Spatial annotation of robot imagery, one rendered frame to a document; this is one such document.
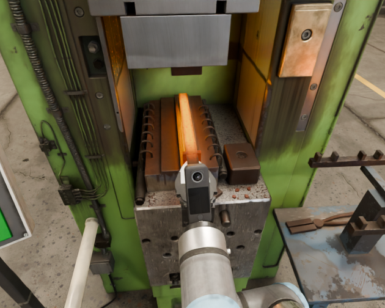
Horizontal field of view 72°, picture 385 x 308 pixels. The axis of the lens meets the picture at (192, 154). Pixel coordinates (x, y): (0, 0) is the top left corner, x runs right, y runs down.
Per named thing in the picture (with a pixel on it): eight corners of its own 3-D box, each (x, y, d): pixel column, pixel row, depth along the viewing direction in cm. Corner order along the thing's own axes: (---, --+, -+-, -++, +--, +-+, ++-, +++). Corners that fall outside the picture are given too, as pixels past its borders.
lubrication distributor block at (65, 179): (84, 210, 93) (73, 183, 85) (66, 211, 93) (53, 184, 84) (86, 203, 96) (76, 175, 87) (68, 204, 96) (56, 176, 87)
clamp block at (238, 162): (258, 184, 78) (261, 167, 73) (229, 186, 77) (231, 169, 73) (247, 157, 87) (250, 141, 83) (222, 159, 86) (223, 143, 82)
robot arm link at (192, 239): (178, 249, 45) (234, 244, 46) (176, 224, 49) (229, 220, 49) (179, 274, 51) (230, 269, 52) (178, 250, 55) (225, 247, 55)
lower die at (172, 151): (217, 187, 77) (219, 164, 71) (146, 192, 75) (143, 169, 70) (200, 112, 109) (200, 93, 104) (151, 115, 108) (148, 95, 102)
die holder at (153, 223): (250, 277, 101) (272, 199, 73) (150, 286, 99) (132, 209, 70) (223, 175, 145) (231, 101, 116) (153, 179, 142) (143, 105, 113)
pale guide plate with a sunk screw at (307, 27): (312, 76, 71) (333, 4, 60) (279, 77, 70) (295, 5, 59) (308, 73, 72) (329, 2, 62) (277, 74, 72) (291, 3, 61)
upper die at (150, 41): (227, 65, 54) (231, 14, 48) (128, 69, 53) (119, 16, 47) (201, 17, 87) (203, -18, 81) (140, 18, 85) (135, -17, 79)
